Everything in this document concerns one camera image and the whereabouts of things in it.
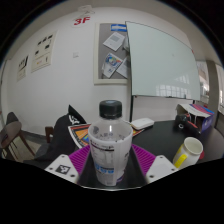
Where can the blue and white cardboard box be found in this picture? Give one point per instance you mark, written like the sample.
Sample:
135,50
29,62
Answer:
200,115

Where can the clear black-capped water bottle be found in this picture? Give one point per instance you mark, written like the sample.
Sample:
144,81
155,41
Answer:
110,156

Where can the white wall switch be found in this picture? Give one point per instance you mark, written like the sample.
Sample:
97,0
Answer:
76,54

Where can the brown wooden chair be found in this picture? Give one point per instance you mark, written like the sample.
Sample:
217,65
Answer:
11,131

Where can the small white wall poster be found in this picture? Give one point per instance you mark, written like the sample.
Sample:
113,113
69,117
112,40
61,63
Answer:
22,67

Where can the colourful printed book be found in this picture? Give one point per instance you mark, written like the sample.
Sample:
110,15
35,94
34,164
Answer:
80,135

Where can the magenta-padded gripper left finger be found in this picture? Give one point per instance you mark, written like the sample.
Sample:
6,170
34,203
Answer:
63,168

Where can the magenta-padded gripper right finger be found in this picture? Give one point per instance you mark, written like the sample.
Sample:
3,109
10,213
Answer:
160,168

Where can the large whiteboard on stand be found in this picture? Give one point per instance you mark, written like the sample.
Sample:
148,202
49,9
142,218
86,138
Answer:
160,60

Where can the large white wall poster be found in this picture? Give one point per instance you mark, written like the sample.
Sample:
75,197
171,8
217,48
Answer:
43,51

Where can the grey notice board with papers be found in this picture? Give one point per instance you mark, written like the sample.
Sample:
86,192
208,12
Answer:
111,60

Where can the small white flat box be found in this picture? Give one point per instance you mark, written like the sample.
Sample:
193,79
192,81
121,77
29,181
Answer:
141,123

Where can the red wall sign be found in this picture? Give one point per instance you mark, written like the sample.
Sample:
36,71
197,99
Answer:
81,21

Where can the black and red tool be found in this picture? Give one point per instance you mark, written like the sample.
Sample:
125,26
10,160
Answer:
186,123

